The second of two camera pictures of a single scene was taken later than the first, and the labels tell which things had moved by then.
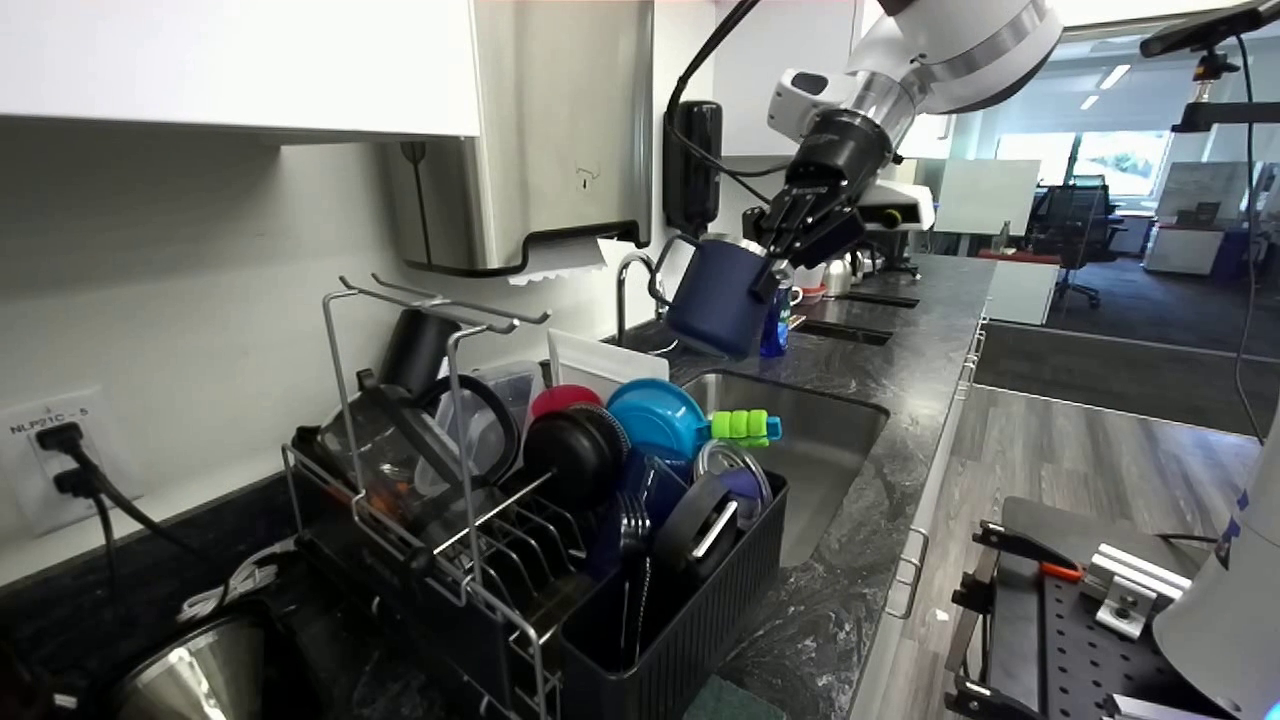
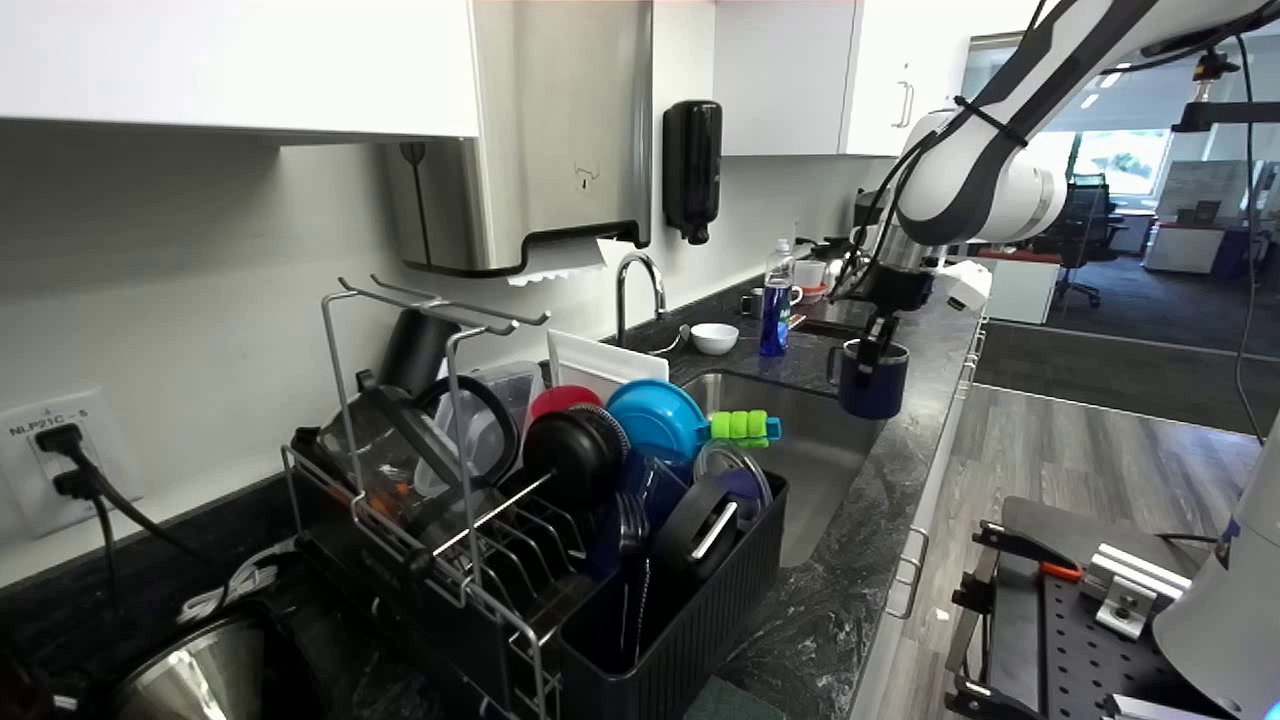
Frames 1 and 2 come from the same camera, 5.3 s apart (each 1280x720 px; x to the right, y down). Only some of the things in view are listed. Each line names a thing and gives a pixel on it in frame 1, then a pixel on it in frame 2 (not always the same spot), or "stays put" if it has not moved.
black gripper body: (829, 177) → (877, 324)
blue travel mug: (720, 307) → (865, 395)
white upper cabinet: (291, 67) stays put
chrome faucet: (620, 293) stays put
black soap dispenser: (695, 165) stays put
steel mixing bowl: (223, 675) stays put
